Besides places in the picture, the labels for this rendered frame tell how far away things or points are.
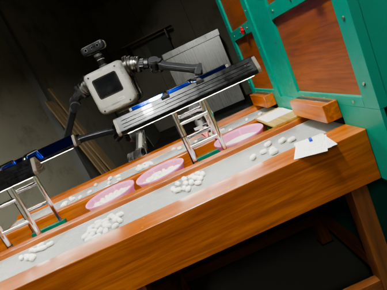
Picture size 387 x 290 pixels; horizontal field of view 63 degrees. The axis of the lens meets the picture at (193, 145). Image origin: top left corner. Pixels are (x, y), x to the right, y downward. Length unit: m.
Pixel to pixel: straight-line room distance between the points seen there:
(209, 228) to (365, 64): 0.67
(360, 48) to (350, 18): 0.09
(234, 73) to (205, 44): 5.80
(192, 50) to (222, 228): 6.20
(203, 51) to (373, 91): 6.18
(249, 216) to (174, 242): 0.26
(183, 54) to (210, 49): 0.58
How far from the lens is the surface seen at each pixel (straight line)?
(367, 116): 1.12
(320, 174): 1.12
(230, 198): 1.04
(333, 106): 1.23
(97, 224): 1.38
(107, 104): 2.51
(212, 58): 7.07
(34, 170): 1.39
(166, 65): 2.43
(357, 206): 1.23
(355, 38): 1.02
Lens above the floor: 1.16
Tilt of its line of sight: 12 degrees down
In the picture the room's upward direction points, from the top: 25 degrees counter-clockwise
